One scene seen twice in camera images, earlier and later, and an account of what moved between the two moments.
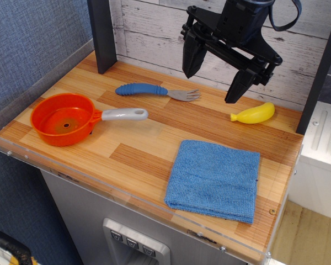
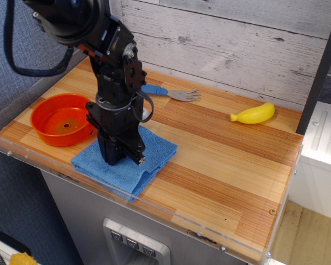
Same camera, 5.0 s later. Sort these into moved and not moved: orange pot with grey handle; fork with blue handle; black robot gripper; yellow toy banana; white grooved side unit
Moved: black robot gripper
Not moved: fork with blue handle; orange pot with grey handle; white grooved side unit; yellow toy banana
